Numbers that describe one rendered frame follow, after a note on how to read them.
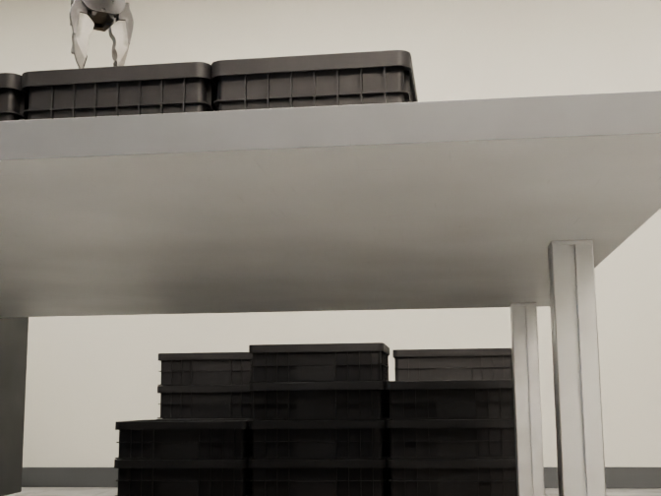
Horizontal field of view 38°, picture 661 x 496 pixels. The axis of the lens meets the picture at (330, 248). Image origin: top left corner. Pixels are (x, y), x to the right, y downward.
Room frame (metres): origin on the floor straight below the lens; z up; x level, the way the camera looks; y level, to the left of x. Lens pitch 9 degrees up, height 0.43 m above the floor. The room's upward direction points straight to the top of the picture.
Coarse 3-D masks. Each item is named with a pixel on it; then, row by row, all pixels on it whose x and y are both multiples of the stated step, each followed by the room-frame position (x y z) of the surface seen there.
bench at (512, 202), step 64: (0, 128) 0.89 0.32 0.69; (64, 128) 0.88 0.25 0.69; (128, 128) 0.87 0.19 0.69; (192, 128) 0.86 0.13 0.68; (256, 128) 0.86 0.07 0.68; (320, 128) 0.85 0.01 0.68; (384, 128) 0.84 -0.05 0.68; (448, 128) 0.84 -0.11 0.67; (512, 128) 0.83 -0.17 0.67; (576, 128) 0.82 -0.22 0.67; (640, 128) 0.81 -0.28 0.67; (0, 192) 1.03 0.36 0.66; (64, 192) 1.03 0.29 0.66; (128, 192) 1.03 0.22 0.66; (192, 192) 1.03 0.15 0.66; (256, 192) 1.04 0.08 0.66; (320, 192) 1.04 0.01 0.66; (384, 192) 1.04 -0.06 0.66; (448, 192) 1.05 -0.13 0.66; (512, 192) 1.05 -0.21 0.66; (576, 192) 1.05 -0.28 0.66; (640, 192) 1.05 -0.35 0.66; (0, 256) 1.49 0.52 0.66; (64, 256) 1.49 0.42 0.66; (128, 256) 1.50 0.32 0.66; (192, 256) 1.50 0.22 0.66; (256, 256) 1.51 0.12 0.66; (320, 256) 1.52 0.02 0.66; (384, 256) 1.52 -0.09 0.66; (448, 256) 1.53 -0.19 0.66; (512, 256) 1.54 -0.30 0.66; (576, 256) 1.38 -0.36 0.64; (512, 320) 2.30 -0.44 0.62; (576, 320) 1.39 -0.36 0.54; (576, 384) 1.39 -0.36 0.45; (576, 448) 1.38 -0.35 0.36
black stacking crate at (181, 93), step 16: (160, 80) 1.36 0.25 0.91; (176, 80) 1.37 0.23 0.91; (192, 80) 1.36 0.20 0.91; (208, 80) 1.39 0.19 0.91; (32, 96) 1.40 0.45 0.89; (48, 96) 1.39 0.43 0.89; (64, 96) 1.39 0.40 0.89; (80, 96) 1.39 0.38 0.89; (96, 96) 1.38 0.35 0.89; (112, 96) 1.38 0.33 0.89; (128, 96) 1.38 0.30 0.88; (144, 96) 1.37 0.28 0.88; (160, 96) 1.36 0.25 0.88; (176, 96) 1.37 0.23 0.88; (192, 96) 1.36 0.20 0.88; (208, 96) 1.38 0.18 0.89; (32, 112) 1.40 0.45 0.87; (48, 112) 1.39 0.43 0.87; (64, 112) 1.39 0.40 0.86; (80, 112) 1.39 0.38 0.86; (96, 112) 1.38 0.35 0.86; (112, 112) 1.38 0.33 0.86; (128, 112) 1.38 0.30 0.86; (144, 112) 1.37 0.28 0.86; (160, 112) 1.36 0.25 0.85; (176, 112) 1.37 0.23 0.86
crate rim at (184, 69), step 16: (160, 64) 1.36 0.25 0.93; (176, 64) 1.35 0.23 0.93; (192, 64) 1.35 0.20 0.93; (208, 64) 1.36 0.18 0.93; (32, 80) 1.38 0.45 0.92; (48, 80) 1.38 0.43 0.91; (64, 80) 1.38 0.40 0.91; (80, 80) 1.37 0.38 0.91; (96, 80) 1.37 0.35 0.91; (112, 80) 1.37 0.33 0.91; (128, 80) 1.36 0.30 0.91; (144, 80) 1.36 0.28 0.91
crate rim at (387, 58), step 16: (224, 64) 1.34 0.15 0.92; (240, 64) 1.34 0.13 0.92; (256, 64) 1.34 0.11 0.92; (272, 64) 1.33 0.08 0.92; (288, 64) 1.33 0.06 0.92; (304, 64) 1.33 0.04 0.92; (320, 64) 1.32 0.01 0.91; (336, 64) 1.32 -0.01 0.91; (352, 64) 1.32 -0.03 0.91; (368, 64) 1.31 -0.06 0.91; (384, 64) 1.31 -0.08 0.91; (400, 64) 1.31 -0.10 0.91; (416, 96) 1.49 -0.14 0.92
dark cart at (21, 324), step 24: (0, 336) 3.34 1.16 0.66; (24, 336) 3.52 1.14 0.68; (0, 360) 3.34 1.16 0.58; (24, 360) 3.53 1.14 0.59; (0, 384) 3.35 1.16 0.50; (24, 384) 3.54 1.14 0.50; (0, 408) 3.36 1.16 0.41; (24, 408) 3.55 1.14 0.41; (0, 432) 3.37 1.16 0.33; (0, 456) 3.38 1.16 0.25; (0, 480) 3.39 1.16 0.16
